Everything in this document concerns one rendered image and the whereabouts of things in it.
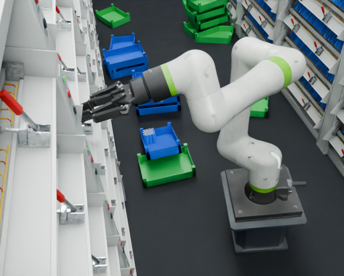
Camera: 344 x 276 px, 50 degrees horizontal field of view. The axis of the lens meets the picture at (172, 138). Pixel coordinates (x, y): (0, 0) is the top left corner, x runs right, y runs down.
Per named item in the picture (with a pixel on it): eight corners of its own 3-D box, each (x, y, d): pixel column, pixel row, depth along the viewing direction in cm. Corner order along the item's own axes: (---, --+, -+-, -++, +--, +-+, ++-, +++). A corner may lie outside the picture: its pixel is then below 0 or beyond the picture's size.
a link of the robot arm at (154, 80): (156, 56, 102) (164, 75, 95) (168, 88, 110) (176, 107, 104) (136, 64, 102) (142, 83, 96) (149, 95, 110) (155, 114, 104)
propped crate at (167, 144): (141, 139, 237) (139, 128, 234) (172, 132, 239) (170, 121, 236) (147, 160, 210) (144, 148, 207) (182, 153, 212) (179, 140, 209)
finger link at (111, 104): (129, 102, 104) (130, 104, 103) (93, 120, 103) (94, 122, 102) (124, 91, 101) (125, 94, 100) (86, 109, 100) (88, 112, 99)
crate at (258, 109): (267, 98, 256) (269, 89, 250) (267, 118, 242) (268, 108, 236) (224, 95, 262) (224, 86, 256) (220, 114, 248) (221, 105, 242)
